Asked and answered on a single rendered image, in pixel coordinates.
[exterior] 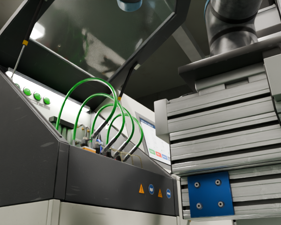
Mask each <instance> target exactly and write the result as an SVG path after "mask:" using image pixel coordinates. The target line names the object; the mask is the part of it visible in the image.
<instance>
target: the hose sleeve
mask: <svg viewBox="0 0 281 225"><path fill-rule="evenodd" d="M107 123H108V122H106V120H105V121H104V122H103V123H102V124H101V125H100V127H99V128H98V129H97V130H96V131H95V132H94V135H95V136H97V135H98V134H99V133H100V131H101V130H102V129H103V128H104V127H105V126H106V125H107Z"/></svg>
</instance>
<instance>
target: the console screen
mask: <svg viewBox="0 0 281 225"><path fill-rule="evenodd" d="M135 115H136V119H137V120H138V121H139V122H140V124H141V126H142V129H143V140H142V143H143V147H144V151H145V153H146V154H147V155H148V156H149V157H151V158H152V159H153V160H154V161H155V162H157V163H158V164H159V165H160V166H161V167H163V168H165V169H168V170H171V165H170V151H169V144H168V143H166V142H164V141H163V140H161V139H160V138H158V137H157V136H156V133H155V122H153V121H151V120H150V119H148V118H146V117H144V116H143V115H141V114H139V113H137V112H136V111H135Z"/></svg>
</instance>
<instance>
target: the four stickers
mask: <svg viewBox="0 0 281 225"><path fill-rule="evenodd" d="M138 191H139V193H141V194H144V193H145V187H144V183H139V182H138ZM149 194H151V195H154V185H153V184H149ZM157 196H158V197H160V198H163V194H162V188H159V187H157ZM166 197H167V198H169V199H171V190H170V189H166Z"/></svg>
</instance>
